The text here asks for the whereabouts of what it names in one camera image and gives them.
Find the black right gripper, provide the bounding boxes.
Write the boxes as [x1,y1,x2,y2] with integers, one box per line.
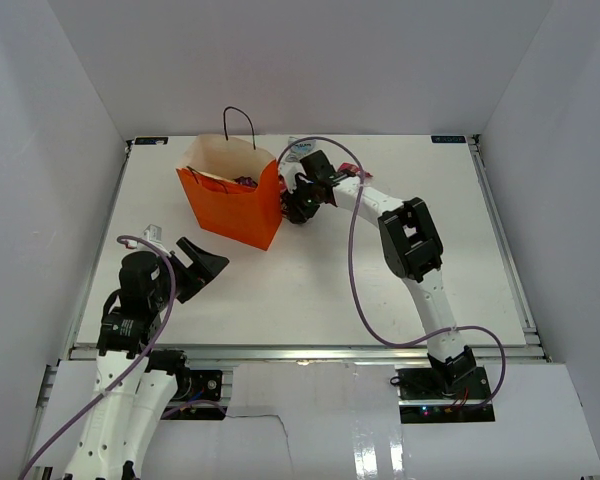
[283,178,322,223]

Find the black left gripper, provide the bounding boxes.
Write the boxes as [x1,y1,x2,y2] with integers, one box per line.
[150,236,229,309]

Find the blue silver snack packet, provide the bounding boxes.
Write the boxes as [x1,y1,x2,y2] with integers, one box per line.
[282,136,316,163]

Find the pink mints packet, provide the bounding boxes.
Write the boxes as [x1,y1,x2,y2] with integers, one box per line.
[337,162,373,180]

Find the brown chocolate bar wrapper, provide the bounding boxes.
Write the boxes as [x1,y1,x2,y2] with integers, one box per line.
[234,176,258,189]

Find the orange paper bag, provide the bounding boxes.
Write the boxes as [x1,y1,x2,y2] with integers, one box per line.
[176,106,282,251]

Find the cassava chips bag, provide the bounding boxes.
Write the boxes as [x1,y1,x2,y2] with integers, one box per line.
[190,169,237,184]

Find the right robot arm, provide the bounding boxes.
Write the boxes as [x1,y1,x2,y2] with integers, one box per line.
[280,150,476,399]

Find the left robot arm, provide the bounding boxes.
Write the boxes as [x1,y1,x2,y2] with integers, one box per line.
[64,236,229,479]

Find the white front cover panel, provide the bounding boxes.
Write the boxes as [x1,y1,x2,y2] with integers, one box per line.
[27,360,600,477]

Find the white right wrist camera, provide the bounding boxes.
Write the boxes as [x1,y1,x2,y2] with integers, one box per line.
[278,161,303,193]

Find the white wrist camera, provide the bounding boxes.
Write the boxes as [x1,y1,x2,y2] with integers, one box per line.
[141,224,171,257]
[278,161,303,193]

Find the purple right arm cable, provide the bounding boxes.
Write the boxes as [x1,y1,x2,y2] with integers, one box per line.
[277,136,507,411]

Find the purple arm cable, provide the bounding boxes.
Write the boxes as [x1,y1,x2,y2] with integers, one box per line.
[17,234,229,480]
[277,136,507,411]

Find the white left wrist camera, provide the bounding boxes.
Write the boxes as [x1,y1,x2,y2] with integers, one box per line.
[141,224,171,257]

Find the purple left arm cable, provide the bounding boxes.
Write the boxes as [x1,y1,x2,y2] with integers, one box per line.
[17,234,229,480]

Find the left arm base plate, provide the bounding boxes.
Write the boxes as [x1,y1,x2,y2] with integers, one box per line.
[170,368,223,404]

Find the aluminium table edge rail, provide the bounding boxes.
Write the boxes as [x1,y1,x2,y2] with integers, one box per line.
[69,345,545,363]

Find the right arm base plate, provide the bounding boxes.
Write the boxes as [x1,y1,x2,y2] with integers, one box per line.
[389,367,496,425]

